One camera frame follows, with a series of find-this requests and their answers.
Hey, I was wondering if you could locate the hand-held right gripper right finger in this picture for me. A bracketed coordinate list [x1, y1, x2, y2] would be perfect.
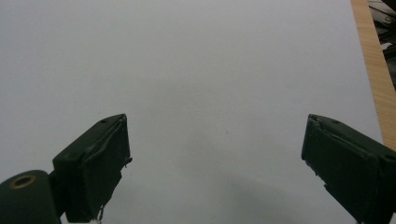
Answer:
[301, 113, 396, 224]

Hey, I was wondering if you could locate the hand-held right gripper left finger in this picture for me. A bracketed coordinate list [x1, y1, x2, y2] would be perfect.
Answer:
[47, 113, 134, 224]

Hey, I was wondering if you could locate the dark clutter beside table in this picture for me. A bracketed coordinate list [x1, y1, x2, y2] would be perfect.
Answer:
[367, 0, 396, 83]

